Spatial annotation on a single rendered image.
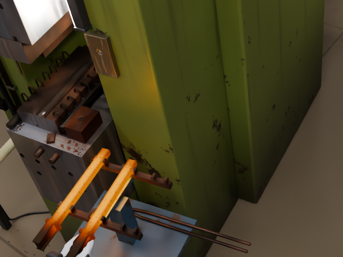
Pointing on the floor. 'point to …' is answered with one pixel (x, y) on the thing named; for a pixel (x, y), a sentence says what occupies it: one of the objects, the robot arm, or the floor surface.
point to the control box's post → (4, 220)
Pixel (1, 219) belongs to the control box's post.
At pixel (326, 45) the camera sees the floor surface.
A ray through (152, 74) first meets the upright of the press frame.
